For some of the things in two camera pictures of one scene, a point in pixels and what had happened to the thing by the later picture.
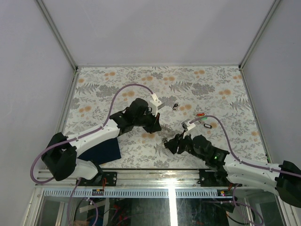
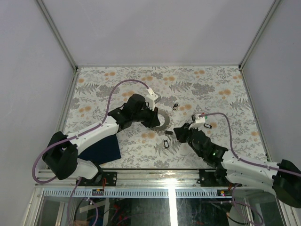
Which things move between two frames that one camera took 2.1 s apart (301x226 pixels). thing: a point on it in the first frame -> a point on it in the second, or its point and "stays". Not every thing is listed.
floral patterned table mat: (186, 94) stays
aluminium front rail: (137, 178) stays
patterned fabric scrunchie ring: (167, 132) -> (166, 115)
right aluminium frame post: (272, 10) stays
